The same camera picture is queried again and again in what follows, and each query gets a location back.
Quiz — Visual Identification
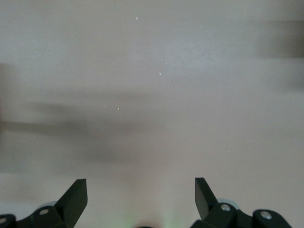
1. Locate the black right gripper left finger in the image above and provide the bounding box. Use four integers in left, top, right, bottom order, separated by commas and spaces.
0, 178, 89, 228

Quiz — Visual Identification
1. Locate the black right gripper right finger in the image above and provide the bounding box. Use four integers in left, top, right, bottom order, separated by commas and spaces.
191, 177, 290, 228

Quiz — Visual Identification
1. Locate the table cover mat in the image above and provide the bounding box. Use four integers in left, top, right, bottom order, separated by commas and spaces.
0, 0, 304, 228

